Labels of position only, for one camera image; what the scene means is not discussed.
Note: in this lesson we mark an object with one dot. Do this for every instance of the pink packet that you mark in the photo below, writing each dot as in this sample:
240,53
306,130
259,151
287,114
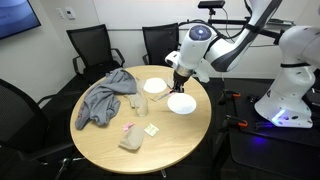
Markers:
126,126

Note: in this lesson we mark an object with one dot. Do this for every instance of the white thermostat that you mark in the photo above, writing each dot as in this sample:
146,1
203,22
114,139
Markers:
70,13

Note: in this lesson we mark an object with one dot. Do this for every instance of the wall monitor screen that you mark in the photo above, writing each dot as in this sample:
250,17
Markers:
16,16

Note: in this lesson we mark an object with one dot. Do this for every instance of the yellow-green packet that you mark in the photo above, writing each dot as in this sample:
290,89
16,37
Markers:
151,130

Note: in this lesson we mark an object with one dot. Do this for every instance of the white light switch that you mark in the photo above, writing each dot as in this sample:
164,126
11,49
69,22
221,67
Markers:
60,13

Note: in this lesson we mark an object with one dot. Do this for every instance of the orange black clamp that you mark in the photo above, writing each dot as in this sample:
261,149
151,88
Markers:
227,95
234,121

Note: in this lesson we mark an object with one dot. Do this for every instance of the clear glass cup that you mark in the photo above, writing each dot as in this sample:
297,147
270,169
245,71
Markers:
142,108

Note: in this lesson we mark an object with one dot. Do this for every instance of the black office chair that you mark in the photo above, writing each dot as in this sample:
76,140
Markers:
95,57
25,128
159,42

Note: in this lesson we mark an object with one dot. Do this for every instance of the black camera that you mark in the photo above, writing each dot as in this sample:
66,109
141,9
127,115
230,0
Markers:
211,4

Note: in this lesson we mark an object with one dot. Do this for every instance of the black base mat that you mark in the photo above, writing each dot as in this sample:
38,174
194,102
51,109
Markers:
291,153

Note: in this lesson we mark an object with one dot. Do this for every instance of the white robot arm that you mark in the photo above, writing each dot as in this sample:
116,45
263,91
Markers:
283,103

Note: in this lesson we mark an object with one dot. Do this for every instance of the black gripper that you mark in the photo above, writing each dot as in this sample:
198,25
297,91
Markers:
180,78

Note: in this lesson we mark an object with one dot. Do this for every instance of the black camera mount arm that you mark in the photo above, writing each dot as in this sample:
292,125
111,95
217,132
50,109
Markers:
274,27

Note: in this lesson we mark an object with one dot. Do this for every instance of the white round plate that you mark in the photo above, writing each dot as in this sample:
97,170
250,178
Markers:
154,85
181,103

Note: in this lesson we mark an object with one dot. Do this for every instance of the grey sweatshirt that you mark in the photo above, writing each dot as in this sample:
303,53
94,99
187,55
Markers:
101,103

